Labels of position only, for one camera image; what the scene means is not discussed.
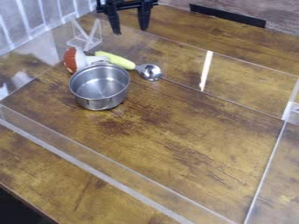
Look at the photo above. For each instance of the green handled metal spoon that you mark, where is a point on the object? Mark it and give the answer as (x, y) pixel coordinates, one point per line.
(148, 71)

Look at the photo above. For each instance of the clear acrylic triangle stand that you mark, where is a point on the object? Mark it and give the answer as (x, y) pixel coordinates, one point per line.
(85, 40)

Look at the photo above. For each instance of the black bar on table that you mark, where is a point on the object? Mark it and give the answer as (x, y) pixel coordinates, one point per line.
(228, 15)

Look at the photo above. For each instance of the red white toy mushroom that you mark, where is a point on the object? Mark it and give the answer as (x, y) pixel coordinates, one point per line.
(75, 59)

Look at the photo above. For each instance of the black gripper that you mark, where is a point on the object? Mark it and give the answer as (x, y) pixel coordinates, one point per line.
(111, 6)

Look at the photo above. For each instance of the silver metal pot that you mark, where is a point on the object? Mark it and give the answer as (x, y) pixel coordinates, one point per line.
(99, 86)

